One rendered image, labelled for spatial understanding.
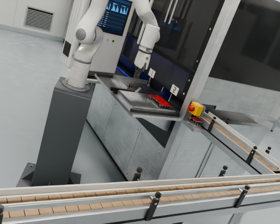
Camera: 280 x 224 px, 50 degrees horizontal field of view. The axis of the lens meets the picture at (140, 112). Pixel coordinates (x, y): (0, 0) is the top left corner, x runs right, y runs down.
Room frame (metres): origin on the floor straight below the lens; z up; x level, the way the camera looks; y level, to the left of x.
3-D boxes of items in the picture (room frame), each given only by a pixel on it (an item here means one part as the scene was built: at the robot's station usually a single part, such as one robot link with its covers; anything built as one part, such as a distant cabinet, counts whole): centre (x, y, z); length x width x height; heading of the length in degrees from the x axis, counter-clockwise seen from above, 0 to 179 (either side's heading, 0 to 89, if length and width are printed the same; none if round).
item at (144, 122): (2.82, 0.31, 0.73); 1.98 x 0.01 x 0.25; 36
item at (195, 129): (1.94, -0.39, 0.87); 0.14 x 0.13 x 0.02; 126
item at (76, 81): (1.93, 0.47, 0.95); 0.19 x 0.19 x 0.18
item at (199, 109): (1.93, -0.35, 0.99); 0.08 x 0.07 x 0.07; 126
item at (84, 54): (1.96, 0.47, 1.16); 0.19 x 0.12 x 0.24; 166
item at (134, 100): (2.00, -0.02, 0.90); 0.34 x 0.26 x 0.04; 126
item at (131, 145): (3.09, -0.10, 0.44); 2.06 x 1.00 x 0.88; 36
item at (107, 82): (2.16, 0.05, 0.87); 0.70 x 0.48 x 0.02; 36
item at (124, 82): (2.34, 0.09, 0.90); 0.34 x 0.26 x 0.04; 126
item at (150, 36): (1.84, 0.09, 1.35); 0.09 x 0.08 x 0.13; 166
